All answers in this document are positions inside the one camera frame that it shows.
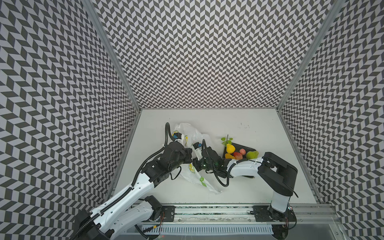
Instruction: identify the yellow fake pear with leaves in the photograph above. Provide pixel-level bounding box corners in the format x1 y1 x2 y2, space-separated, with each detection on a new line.
221 135 236 154

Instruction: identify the white plastic bag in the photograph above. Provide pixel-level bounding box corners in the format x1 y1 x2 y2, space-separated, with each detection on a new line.
173 123 221 195

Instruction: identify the red yellow fake mango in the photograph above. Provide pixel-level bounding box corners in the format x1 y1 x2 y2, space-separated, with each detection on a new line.
233 152 244 160

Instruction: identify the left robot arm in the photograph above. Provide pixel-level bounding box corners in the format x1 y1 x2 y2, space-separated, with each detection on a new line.
70 142 193 240

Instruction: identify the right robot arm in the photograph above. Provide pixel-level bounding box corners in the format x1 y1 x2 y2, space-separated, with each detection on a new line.
192 144 298 225

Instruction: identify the black square tray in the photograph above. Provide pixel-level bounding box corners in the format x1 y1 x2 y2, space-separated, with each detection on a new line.
222 143 259 160

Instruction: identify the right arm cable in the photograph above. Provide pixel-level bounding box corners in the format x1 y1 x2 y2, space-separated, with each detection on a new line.
201 138 262 188

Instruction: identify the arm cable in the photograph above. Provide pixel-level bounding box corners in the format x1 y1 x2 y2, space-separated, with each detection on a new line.
201 138 262 188
69 122 181 240

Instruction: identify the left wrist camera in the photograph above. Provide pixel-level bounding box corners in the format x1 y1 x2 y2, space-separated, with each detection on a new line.
172 132 183 143

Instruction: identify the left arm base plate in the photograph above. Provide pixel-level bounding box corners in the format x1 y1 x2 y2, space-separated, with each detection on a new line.
150 205 176 222

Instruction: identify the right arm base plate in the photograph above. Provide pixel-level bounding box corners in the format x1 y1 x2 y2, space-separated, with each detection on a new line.
250 205 297 223

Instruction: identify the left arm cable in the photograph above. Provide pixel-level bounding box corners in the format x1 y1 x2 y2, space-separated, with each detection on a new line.
69 122 181 240

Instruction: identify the aluminium front rail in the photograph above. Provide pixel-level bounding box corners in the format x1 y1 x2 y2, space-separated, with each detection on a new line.
89 203 341 226

